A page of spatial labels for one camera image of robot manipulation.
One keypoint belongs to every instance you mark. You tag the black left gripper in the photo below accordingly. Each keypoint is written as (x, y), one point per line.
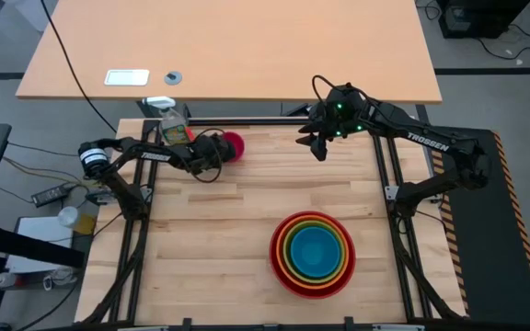
(210, 149)

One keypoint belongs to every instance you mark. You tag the light wooden desk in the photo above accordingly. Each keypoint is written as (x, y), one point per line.
(246, 46)

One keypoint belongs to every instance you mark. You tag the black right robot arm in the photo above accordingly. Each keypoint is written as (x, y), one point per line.
(430, 142)

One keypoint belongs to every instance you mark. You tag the orange bowl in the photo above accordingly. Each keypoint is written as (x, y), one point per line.
(279, 253)

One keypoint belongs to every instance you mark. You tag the green bowl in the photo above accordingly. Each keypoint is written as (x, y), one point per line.
(286, 253)

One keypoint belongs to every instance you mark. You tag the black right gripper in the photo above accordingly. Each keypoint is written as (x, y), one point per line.
(341, 115)

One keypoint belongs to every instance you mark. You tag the yellow packet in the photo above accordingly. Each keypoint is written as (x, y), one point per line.
(85, 225)

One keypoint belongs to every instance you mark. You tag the blue bowl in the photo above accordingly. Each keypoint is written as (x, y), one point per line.
(315, 252)

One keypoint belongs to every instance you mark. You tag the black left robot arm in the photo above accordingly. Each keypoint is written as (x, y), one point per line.
(122, 151)

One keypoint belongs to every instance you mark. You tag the black desk foot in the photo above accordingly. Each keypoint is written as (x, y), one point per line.
(295, 110)

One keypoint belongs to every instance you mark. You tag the clear plastic cup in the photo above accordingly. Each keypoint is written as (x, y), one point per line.
(68, 216)

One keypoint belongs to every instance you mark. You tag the black aluminium table frame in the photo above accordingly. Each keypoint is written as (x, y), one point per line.
(403, 257)

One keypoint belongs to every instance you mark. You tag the white box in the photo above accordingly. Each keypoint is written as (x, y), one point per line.
(39, 239)

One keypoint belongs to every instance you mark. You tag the small pink bowl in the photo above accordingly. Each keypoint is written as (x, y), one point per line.
(238, 146)

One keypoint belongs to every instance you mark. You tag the large red bowl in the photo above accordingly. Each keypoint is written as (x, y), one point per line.
(271, 253)

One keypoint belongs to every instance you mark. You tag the black equipment case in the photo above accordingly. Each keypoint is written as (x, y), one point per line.
(476, 18)

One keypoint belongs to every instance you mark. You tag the clear spray bottle white trigger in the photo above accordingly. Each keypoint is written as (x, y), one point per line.
(173, 128)

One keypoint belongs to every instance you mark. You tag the black power adapter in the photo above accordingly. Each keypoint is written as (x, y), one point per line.
(51, 194)

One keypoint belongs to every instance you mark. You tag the black mat hazard stripe edges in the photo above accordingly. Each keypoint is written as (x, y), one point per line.
(486, 239)

